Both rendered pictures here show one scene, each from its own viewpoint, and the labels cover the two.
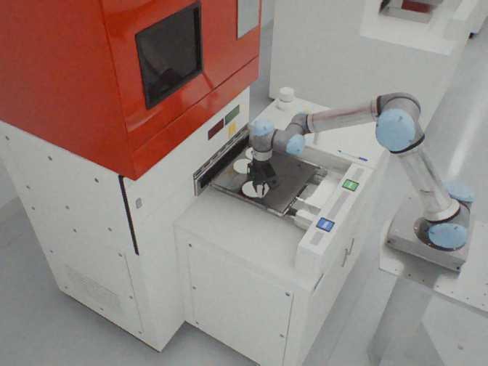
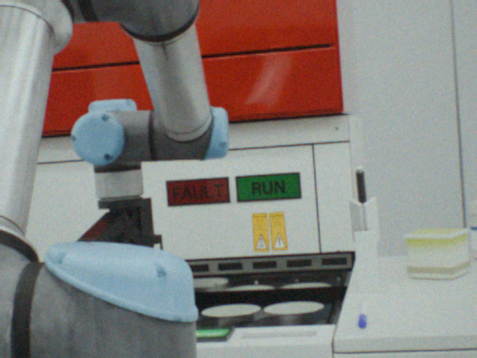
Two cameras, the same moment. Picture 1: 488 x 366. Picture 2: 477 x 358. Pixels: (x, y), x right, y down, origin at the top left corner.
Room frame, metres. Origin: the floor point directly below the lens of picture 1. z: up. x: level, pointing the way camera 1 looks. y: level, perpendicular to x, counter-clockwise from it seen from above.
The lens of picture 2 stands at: (1.03, -1.50, 1.20)
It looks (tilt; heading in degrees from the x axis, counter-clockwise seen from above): 3 degrees down; 70
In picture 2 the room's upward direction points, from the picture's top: 4 degrees counter-clockwise
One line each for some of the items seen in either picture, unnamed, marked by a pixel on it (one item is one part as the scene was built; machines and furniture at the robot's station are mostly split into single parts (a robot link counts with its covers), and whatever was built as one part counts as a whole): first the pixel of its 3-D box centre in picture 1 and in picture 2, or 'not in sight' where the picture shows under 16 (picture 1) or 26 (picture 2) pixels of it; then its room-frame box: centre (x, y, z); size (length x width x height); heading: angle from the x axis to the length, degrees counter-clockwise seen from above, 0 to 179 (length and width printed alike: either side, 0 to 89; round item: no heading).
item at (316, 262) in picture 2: (222, 149); (230, 267); (1.60, 0.10, 0.96); 0.44 x 0.01 x 0.02; 150
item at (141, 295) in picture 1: (151, 226); not in sight; (1.62, 0.49, 0.41); 0.82 x 0.71 x 0.82; 150
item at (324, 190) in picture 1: (321, 199); not in sight; (1.38, -0.33, 0.87); 0.36 x 0.08 x 0.03; 150
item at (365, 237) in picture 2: (314, 130); (365, 242); (1.66, -0.31, 1.03); 0.06 x 0.04 x 0.13; 60
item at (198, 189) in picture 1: (224, 160); (232, 302); (1.59, 0.09, 0.89); 0.44 x 0.02 x 0.10; 150
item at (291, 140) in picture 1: (290, 140); (114, 137); (1.34, -0.17, 1.21); 0.11 x 0.11 x 0.08; 66
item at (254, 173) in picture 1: (260, 166); (127, 236); (1.37, -0.06, 1.05); 0.09 x 0.08 x 0.12; 30
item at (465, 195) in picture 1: (452, 202); (115, 326); (1.19, -0.76, 1.05); 0.13 x 0.12 x 0.14; 156
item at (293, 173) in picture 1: (265, 174); (219, 325); (1.50, -0.09, 0.90); 0.34 x 0.34 x 0.01; 60
